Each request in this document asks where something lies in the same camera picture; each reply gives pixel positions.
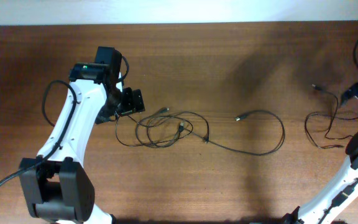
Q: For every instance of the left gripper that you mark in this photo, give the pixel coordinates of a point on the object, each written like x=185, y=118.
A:
x=132, y=104

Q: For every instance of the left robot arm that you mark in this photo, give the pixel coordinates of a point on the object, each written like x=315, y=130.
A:
x=55, y=185

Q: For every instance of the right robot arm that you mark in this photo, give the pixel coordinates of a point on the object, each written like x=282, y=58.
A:
x=341, y=190

